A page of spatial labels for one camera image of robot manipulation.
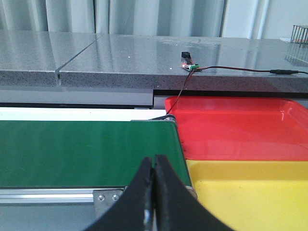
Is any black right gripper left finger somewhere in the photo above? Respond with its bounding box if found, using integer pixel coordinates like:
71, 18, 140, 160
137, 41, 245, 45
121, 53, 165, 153
86, 157, 154, 231

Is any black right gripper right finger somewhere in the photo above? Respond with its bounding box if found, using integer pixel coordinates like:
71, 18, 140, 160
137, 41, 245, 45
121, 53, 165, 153
154, 155, 232, 231

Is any yellow plastic tray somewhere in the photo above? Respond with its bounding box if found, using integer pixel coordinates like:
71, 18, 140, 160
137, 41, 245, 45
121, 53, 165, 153
187, 160, 308, 231

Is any red plastic tray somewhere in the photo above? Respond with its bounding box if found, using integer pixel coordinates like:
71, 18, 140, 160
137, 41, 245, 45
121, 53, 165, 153
165, 96, 308, 161

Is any green conveyor belt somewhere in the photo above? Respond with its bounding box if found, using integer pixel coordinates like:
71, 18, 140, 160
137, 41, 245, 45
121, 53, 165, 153
0, 120, 191, 231

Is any small green circuit board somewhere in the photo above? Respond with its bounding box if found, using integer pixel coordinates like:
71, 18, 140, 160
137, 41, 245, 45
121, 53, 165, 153
181, 51, 201, 72

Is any grey stone counter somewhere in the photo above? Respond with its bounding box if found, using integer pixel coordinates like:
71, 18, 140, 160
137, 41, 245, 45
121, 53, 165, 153
0, 30, 308, 107

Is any white curtain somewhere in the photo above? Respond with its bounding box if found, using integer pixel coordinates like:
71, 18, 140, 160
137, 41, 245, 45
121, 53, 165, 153
0, 0, 308, 39

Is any red black wire pair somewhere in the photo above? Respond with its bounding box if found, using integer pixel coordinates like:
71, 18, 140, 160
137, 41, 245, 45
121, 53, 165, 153
166, 66, 308, 116

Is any wire rack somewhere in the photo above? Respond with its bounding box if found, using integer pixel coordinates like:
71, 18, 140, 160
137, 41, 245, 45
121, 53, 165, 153
290, 25, 308, 45

